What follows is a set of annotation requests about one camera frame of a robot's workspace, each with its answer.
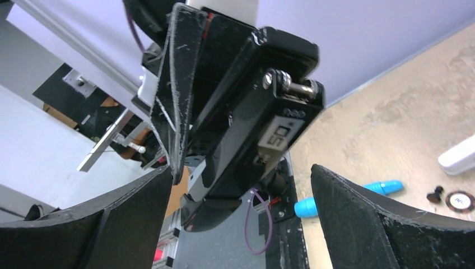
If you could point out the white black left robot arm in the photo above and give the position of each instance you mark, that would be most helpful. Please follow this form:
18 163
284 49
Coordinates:
222 92

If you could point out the brown poker chip upper left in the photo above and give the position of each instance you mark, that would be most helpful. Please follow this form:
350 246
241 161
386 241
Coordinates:
460 202

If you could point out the white stapler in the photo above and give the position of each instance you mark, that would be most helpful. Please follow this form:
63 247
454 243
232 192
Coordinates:
459 158

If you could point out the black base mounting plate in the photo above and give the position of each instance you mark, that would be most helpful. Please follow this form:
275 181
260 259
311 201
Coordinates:
287 248

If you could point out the blue cylindrical tool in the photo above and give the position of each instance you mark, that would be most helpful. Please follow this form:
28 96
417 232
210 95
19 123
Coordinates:
306 208

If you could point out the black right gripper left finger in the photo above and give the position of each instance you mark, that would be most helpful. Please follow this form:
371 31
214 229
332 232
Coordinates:
118 229

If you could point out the small dark brown piece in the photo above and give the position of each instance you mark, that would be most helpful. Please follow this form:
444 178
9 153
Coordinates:
435 196

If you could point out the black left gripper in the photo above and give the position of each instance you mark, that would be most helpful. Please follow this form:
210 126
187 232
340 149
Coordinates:
190 53

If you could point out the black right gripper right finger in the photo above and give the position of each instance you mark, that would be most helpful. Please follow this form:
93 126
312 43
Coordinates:
363 229

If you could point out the aluminium frame rail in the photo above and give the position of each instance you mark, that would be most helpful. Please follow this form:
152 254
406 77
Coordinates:
95 44

